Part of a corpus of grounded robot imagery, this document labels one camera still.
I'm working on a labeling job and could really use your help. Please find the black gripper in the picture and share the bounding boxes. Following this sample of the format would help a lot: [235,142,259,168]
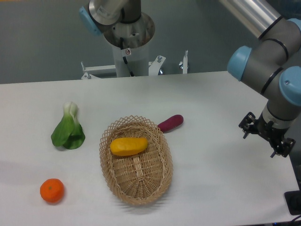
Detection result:
[238,112,295,158]

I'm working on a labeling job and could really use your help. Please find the yellow mango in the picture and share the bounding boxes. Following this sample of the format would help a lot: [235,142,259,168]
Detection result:
[110,137,148,156]

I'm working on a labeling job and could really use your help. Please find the robot base shoulder joint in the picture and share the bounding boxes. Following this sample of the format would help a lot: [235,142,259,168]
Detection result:
[79,0,155,49]

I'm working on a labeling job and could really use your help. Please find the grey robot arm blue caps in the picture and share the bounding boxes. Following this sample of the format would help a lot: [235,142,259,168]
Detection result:
[222,0,301,157]

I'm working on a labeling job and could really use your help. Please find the woven wicker basket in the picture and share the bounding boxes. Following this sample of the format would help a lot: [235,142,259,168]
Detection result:
[99,115,173,205]

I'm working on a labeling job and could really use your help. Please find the black device at table edge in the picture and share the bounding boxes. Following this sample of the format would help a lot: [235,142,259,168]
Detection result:
[284,190,301,216]

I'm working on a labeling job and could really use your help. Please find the purple sweet potato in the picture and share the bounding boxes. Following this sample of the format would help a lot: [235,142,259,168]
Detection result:
[158,114,184,133]

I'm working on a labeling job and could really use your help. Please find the green bok choy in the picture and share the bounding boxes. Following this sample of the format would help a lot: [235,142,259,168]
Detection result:
[51,102,85,150]

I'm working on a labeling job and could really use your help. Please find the orange tangerine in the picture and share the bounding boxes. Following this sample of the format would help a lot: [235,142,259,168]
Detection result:
[40,178,64,204]

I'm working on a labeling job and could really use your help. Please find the white metal mounting frame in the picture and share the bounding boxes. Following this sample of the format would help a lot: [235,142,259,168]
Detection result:
[81,50,190,80]

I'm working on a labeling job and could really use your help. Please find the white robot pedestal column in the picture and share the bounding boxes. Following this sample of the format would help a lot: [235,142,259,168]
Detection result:
[112,46,149,77]

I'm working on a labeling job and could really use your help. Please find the black cable on pedestal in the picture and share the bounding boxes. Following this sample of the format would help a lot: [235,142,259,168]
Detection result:
[119,37,136,77]

